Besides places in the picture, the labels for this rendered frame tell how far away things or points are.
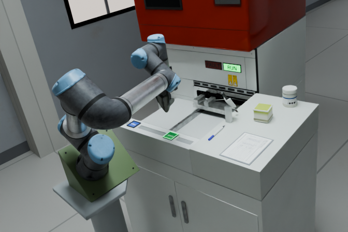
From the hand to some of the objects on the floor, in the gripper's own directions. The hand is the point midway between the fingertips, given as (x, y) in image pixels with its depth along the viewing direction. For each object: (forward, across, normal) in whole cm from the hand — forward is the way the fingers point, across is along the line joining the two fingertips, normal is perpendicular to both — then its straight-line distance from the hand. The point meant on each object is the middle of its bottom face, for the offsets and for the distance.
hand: (164, 110), depth 165 cm
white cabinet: (+111, -2, -26) cm, 114 cm away
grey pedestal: (+111, +23, +42) cm, 121 cm away
